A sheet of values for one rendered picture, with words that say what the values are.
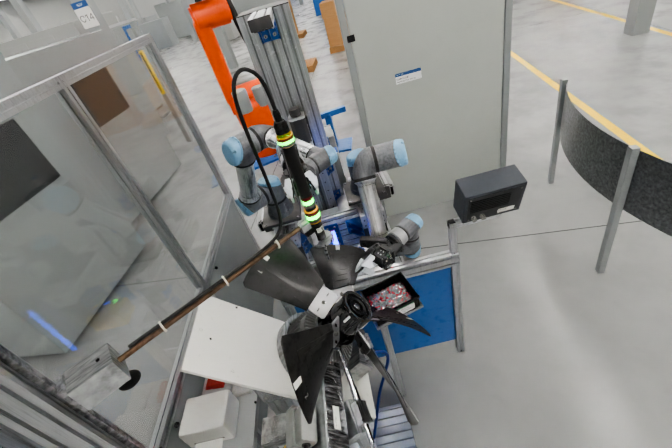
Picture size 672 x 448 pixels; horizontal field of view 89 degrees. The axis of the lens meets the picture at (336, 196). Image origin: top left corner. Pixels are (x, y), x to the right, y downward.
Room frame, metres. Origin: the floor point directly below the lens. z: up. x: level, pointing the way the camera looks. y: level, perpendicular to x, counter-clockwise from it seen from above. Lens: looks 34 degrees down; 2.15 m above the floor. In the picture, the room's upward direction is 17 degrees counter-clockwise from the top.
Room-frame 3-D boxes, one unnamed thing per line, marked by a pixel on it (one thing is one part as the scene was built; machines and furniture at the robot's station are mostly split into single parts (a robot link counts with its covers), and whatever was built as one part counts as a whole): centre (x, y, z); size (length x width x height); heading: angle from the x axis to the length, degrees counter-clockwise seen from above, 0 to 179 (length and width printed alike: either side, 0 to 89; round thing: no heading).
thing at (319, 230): (0.82, 0.08, 1.65); 0.04 x 0.04 x 0.46
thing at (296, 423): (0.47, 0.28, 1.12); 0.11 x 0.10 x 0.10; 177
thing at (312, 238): (0.82, 0.09, 1.50); 0.09 x 0.07 x 0.10; 122
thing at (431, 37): (2.57, -0.97, 1.10); 1.21 x 0.05 x 2.20; 87
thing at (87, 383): (0.49, 0.61, 1.54); 0.10 x 0.07 x 0.08; 122
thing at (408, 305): (1.01, -0.10, 0.84); 0.22 x 0.17 x 0.07; 101
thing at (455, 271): (1.15, -0.47, 0.39); 0.04 x 0.04 x 0.78; 87
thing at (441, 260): (1.18, -0.04, 0.82); 0.90 x 0.04 x 0.08; 87
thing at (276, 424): (0.62, 0.43, 0.73); 0.15 x 0.09 x 0.22; 87
